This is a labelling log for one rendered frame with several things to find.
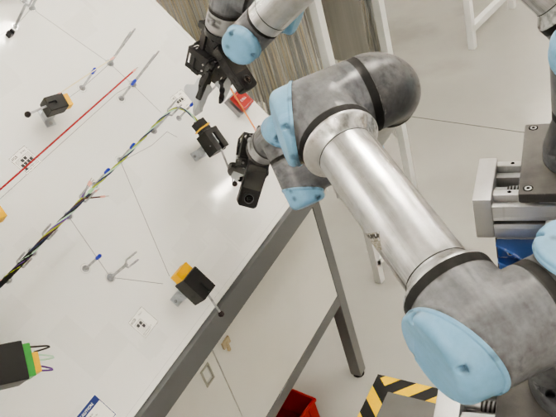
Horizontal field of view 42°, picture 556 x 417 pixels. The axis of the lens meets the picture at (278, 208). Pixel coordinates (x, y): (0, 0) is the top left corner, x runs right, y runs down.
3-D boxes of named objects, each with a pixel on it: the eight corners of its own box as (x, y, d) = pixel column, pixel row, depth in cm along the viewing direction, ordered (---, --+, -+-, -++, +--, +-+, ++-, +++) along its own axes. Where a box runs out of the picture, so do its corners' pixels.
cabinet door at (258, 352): (339, 295, 223) (311, 195, 201) (255, 439, 188) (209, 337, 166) (332, 294, 225) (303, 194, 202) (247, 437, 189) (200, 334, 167)
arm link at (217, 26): (250, 16, 152) (224, 26, 147) (245, 34, 155) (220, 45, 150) (224, -2, 154) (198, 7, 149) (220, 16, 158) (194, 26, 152)
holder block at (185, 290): (203, 331, 159) (225, 319, 151) (163, 294, 157) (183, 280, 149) (214, 316, 161) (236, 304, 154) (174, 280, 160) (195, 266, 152)
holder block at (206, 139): (209, 158, 172) (217, 150, 169) (195, 138, 172) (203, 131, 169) (221, 151, 175) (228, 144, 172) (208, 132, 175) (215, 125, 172)
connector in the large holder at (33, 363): (13, 349, 126) (20, 343, 123) (30, 346, 128) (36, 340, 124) (21, 381, 124) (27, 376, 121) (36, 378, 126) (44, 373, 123)
